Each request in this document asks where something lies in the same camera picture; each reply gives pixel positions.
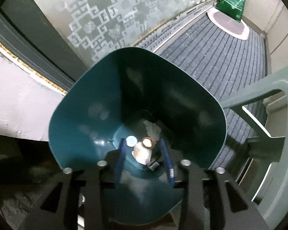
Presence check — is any teal plastic trash bin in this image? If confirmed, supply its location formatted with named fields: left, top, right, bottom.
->
left=48, top=46, right=228, bottom=226

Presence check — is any oval pink grey mat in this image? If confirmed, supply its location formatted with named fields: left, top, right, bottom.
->
left=206, top=7, right=250, bottom=40

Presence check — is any white round lid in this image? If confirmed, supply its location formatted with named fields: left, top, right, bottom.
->
left=126, top=136, right=138, bottom=147

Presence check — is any crumpled white tissue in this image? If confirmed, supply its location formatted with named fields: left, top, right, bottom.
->
left=143, top=121, right=161, bottom=141

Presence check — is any grey green plastic chair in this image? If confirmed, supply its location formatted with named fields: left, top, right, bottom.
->
left=221, top=65, right=288, bottom=229

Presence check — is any green rice bag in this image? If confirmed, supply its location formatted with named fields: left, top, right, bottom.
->
left=216, top=0, right=246, bottom=22

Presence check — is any small white yogurt bottle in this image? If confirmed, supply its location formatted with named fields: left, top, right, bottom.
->
left=132, top=137, right=156, bottom=165

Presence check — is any grey striped floor runner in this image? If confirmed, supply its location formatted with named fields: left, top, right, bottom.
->
left=158, top=15, right=267, bottom=180

